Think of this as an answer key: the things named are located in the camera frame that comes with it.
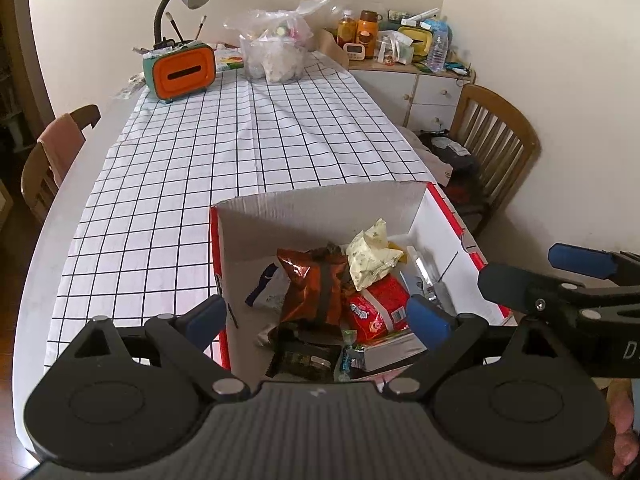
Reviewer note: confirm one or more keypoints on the small green candy wrapper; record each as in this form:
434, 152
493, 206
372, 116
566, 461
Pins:
350, 352

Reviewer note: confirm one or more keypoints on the wooden slatted chair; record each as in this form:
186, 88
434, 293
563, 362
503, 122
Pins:
500, 140

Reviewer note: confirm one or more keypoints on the black-checked white tablecloth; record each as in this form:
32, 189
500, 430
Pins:
200, 160

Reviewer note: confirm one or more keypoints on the blue globe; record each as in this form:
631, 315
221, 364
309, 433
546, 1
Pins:
446, 30

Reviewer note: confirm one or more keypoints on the orange tissue box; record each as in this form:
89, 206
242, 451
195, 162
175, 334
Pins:
182, 72

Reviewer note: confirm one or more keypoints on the red snack packet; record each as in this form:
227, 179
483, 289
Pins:
382, 305

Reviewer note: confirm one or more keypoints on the white kitchen timer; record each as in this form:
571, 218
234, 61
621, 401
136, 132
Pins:
354, 51

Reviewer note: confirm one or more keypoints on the white and navy snack packet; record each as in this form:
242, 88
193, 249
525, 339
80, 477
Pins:
267, 287

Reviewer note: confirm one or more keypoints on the person's right hand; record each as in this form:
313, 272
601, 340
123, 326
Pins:
625, 440

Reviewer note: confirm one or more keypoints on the clear plastic bag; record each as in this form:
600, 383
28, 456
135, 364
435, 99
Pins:
275, 45

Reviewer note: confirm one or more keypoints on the orange-brown snack packet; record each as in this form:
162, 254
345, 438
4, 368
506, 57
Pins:
310, 290

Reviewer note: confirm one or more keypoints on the wooden door frame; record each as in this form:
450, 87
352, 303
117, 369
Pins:
32, 35

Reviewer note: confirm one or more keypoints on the white cardboard box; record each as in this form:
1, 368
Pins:
310, 215

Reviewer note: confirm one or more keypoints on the pale yellow snack packet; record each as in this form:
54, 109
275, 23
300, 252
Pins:
372, 255

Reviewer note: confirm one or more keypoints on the black bag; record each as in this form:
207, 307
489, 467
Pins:
457, 157

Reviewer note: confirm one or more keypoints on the silver and black snack packet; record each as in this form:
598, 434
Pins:
395, 352

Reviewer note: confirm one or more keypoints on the clear water bottle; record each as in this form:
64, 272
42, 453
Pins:
436, 50

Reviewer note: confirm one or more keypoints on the wooden chair with curved back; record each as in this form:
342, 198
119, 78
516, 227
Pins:
37, 185

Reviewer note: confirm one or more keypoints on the yellow bottle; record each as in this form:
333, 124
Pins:
346, 30

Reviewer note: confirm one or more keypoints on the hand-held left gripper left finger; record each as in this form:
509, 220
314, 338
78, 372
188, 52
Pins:
207, 320

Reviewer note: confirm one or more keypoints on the pink cloth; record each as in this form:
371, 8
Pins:
62, 145

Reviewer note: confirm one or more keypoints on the beige cloth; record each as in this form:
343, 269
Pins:
422, 152

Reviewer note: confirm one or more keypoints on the white printed packet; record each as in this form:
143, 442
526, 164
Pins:
230, 61

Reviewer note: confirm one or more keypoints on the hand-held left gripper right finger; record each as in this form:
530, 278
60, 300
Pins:
427, 320

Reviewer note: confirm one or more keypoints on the orange thermos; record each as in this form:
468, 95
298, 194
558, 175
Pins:
366, 35

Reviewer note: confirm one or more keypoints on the yellow tissue box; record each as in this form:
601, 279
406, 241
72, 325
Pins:
417, 40

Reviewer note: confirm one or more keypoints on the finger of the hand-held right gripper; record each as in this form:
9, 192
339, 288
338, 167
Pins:
582, 260
510, 285

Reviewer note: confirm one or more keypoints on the white cabinet with wooden top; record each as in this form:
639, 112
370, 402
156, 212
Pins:
430, 92

